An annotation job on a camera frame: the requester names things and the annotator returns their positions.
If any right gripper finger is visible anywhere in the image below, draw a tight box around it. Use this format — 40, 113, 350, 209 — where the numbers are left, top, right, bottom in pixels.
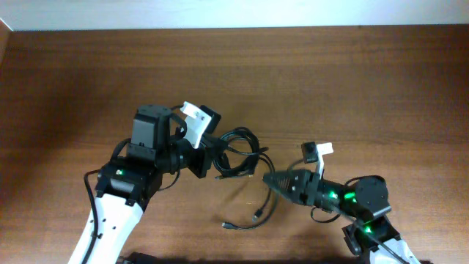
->
267, 183, 304, 204
262, 169, 306, 187

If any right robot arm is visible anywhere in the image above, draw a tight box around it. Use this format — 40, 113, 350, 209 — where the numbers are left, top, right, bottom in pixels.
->
263, 169, 420, 264

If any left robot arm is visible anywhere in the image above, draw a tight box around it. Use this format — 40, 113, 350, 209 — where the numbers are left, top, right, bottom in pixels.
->
69, 102, 221, 263

